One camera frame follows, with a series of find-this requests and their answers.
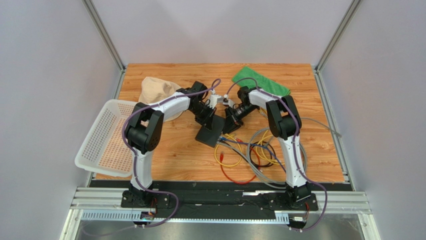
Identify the black network switch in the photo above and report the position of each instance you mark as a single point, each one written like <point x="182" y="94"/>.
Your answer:
<point x="210" y="137"/>

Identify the beige cloth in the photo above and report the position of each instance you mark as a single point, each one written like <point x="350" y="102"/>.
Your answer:
<point x="155" y="90"/>

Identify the white plastic basket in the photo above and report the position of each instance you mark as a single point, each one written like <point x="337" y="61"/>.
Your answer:
<point x="103" y="150"/>

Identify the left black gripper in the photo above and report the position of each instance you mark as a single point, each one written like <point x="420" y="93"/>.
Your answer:
<point x="207" y="121"/>

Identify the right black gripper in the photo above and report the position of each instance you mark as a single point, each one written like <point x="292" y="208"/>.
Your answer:
<point x="231" y="118"/>

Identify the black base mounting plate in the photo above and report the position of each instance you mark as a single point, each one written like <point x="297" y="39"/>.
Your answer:
<point x="219" y="201"/>

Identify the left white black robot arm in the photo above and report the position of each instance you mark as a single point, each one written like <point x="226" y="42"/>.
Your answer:
<point x="142" y="131"/>

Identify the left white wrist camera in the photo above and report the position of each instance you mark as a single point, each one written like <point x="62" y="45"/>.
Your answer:
<point x="214" y="100"/>

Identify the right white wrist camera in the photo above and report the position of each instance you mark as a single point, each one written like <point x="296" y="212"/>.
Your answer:
<point x="227" y="101"/>

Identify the aluminium frame rail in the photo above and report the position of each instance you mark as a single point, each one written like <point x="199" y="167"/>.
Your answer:
<point x="104" y="204"/>

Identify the green cloth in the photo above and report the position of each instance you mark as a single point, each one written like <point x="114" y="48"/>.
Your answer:
<point x="263" y="82"/>

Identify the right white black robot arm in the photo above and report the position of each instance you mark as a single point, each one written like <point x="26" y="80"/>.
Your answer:
<point x="284" y="124"/>

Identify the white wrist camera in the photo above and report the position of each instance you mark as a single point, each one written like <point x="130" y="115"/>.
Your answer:
<point x="227" y="101"/>
<point x="214" y="100"/>

